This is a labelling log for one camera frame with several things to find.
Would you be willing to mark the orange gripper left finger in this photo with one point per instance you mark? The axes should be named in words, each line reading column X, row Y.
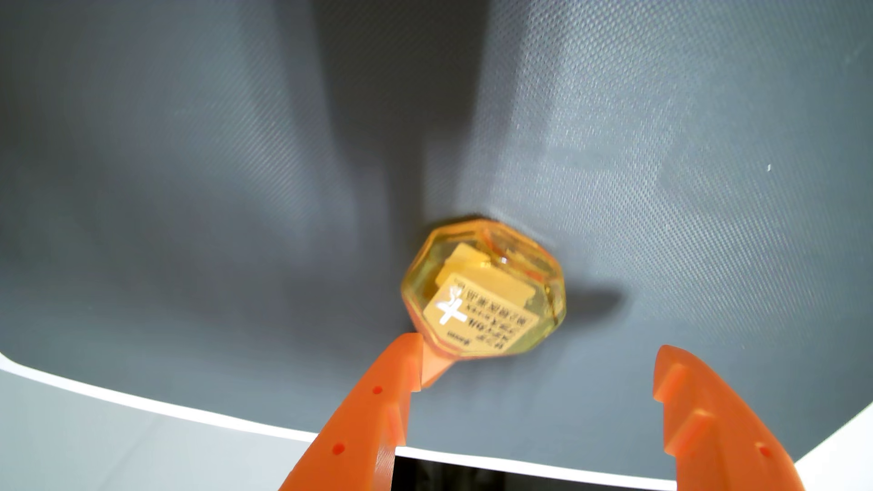
column 361, row 423

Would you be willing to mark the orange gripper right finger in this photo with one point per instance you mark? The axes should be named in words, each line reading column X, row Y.
column 716, row 429

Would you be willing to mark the black fabric bag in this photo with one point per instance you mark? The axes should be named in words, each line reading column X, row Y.
column 477, row 481

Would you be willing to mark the grey textured mat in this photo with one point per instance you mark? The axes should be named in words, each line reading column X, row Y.
column 204, row 204

